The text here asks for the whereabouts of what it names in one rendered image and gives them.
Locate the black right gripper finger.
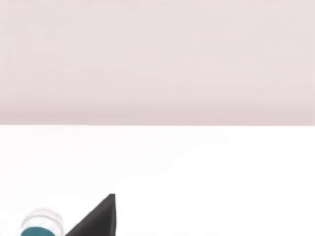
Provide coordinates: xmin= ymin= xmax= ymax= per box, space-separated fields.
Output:
xmin=64 ymin=193 xmax=117 ymax=236

